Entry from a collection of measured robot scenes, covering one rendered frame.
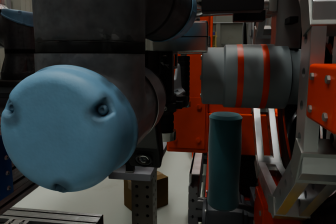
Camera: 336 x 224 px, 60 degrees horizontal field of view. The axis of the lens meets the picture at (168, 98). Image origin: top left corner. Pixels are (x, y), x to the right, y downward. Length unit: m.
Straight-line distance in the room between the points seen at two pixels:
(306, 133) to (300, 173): 0.06
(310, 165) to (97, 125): 0.34
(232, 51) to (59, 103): 0.50
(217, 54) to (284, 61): 0.13
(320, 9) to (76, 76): 0.33
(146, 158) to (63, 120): 0.24
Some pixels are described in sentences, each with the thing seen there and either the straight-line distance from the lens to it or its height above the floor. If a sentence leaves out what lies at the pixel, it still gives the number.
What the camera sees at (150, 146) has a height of 0.78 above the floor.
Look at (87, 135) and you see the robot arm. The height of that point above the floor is 0.85.
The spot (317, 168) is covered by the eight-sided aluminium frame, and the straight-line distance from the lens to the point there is 0.45.
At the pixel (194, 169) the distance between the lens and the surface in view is 1.36.
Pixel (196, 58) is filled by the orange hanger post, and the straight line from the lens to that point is 1.10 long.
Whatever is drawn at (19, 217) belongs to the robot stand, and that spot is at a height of 0.23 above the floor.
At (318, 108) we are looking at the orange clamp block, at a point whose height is 0.84.
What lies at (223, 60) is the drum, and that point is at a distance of 0.61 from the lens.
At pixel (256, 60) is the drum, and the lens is 0.61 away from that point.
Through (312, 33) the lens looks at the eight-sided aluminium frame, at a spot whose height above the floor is 0.92.
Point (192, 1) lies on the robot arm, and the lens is 0.34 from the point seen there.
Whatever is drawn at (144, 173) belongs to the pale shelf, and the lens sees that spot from 1.15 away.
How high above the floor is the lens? 0.89
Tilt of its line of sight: 8 degrees down
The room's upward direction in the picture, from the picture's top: straight up
